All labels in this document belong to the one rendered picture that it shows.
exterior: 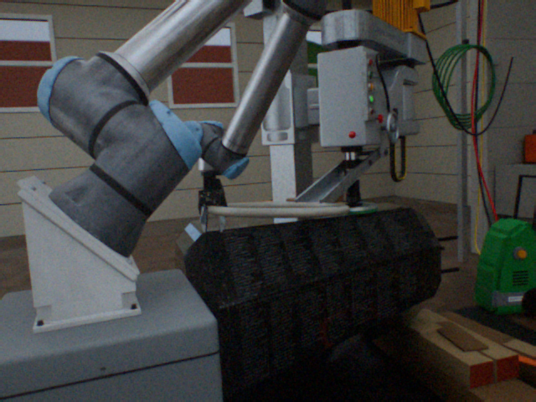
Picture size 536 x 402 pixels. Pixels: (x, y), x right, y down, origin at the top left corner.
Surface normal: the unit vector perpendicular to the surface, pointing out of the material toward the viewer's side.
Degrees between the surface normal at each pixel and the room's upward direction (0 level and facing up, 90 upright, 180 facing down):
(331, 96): 90
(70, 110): 87
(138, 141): 68
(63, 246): 90
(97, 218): 73
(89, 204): 59
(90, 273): 90
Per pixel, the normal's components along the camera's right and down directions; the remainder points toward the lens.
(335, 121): -0.55, 0.13
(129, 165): 0.12, -0.14
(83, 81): 0.04, -0.38
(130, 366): 0.34, 0.09
